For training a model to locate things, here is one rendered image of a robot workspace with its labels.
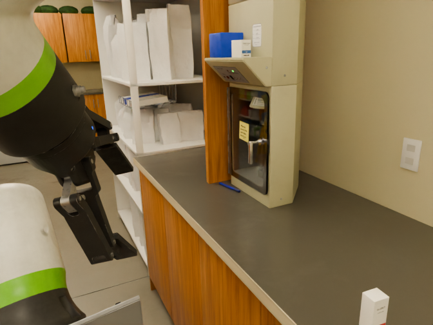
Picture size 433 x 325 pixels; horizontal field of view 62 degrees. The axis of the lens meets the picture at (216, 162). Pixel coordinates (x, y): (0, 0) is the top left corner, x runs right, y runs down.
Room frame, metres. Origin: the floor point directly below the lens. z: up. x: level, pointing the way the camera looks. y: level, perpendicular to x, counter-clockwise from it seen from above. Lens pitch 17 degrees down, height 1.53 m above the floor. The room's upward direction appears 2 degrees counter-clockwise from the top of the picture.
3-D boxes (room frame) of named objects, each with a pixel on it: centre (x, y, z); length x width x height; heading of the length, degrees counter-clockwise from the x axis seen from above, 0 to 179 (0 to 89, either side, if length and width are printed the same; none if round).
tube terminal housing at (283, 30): (1.48, -0.25, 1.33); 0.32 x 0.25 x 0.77; 25
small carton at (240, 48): (1.36, -0.10, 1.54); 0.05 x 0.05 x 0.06; 43
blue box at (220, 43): (1.47, -0.05, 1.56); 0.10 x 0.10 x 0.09; 25
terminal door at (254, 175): (1.42, -0.13, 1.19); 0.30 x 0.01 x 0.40; 25
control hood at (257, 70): (1.40, -0.08, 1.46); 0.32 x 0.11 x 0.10; 25
